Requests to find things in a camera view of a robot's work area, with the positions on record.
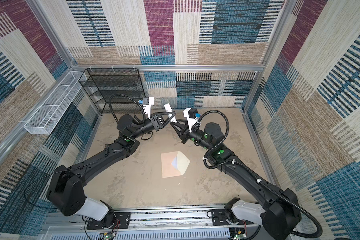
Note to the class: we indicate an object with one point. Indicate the black wire shelf rack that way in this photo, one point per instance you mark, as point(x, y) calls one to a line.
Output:
point(106, 86)

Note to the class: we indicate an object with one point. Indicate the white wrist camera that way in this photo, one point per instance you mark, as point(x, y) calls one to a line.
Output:
point(147, 103)
point(192, 116)

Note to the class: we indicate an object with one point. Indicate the pink envelope with flap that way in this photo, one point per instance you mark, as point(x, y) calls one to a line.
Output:
point(168, 170)

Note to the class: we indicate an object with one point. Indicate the white wire mesh basket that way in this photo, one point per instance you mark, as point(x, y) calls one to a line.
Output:
point(48, 115)

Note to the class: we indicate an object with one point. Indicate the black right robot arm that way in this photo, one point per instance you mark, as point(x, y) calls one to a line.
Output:
point(279, 218)

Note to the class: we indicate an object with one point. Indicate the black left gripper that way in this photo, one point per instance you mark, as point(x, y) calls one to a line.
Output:
point(158, 123)

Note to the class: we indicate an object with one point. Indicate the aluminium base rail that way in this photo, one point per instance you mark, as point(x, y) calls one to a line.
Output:
point(159, 223)

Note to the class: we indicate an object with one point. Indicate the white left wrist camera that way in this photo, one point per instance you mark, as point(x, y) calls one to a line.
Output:
point(147, 103)

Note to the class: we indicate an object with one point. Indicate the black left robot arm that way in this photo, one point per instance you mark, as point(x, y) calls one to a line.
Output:
point(66, 189)

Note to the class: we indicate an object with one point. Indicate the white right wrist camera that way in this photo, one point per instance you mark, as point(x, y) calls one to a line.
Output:
point(192, 116)

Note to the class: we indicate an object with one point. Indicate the white glue stick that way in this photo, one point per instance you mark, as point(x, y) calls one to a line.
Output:
point(171, 115)

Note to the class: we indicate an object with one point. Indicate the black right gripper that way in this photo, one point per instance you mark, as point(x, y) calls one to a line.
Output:
point(183, 134)

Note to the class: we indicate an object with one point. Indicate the blue bordered white letter paper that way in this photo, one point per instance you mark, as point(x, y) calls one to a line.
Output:
point(175, 163)

